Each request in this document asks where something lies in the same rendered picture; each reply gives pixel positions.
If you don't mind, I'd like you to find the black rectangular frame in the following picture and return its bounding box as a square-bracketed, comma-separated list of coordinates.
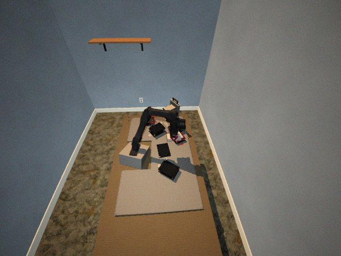
[158, 160, 180, 180]

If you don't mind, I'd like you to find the beige flat base plate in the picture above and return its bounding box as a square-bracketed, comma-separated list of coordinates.
[114, 117, 204, 216]

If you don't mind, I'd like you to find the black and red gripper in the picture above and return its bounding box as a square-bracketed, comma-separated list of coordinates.
[169, 127, 178, 141]

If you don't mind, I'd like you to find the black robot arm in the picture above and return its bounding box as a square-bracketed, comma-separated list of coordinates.
[129, 107, 186, 156]

